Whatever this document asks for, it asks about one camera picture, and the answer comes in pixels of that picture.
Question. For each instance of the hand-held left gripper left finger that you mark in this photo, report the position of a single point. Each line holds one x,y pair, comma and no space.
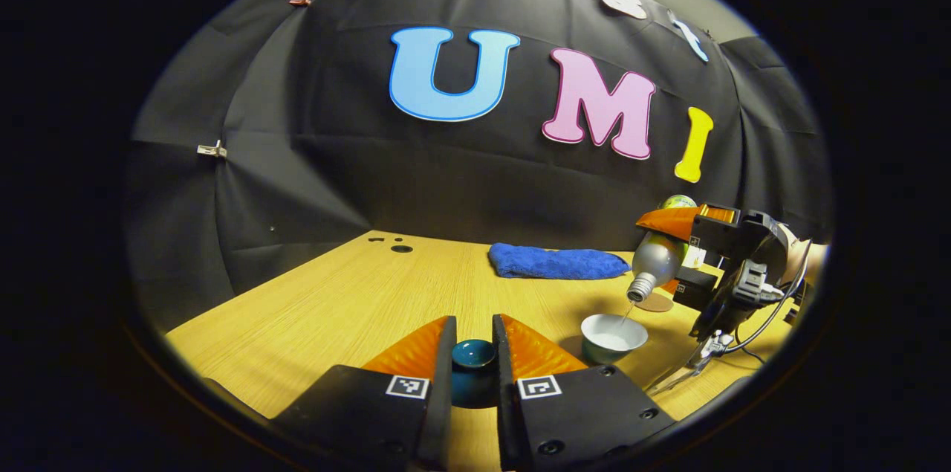
444,383

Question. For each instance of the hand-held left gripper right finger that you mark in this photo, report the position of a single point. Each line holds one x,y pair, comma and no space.
504,383

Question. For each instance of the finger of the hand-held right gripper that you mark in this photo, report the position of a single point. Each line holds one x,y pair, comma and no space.
680,221
695,286

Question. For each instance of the teal teacup lid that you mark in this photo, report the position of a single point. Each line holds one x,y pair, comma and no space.
473,357

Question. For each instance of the round brown coaster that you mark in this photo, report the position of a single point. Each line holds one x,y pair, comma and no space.
657,303

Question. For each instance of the silver green water bottle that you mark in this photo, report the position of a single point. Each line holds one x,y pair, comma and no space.
655,260

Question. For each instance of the white and teal teacup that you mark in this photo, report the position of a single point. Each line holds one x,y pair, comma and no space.
613,342

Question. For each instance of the blue towel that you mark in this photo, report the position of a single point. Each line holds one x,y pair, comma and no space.
557,262

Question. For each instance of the black backdrop cloth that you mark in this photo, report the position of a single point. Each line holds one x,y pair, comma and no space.
371,160

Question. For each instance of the silver metal clip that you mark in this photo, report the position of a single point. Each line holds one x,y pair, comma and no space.
212,150

